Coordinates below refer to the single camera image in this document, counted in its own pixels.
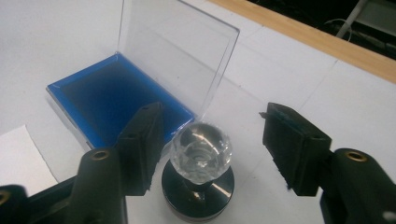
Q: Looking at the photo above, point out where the blue ink pad clear case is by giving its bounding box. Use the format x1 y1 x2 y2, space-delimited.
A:
46 0 241 150

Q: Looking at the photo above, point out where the white metal pole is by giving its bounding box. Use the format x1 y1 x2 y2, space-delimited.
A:
335 0 370 39

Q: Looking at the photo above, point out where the thin white cable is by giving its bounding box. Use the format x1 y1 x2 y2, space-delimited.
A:
323 18 353 41

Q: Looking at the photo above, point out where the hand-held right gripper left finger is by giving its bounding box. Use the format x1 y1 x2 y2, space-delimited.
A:
116 102 165 197

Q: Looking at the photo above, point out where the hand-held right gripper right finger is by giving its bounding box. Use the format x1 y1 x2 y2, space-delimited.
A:
259 102 332 197

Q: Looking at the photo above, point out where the white paper sheet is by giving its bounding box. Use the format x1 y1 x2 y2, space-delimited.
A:
0 124 60 197

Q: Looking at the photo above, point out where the black round stamp clear knob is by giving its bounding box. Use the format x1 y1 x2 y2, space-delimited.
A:
161 121 235 222

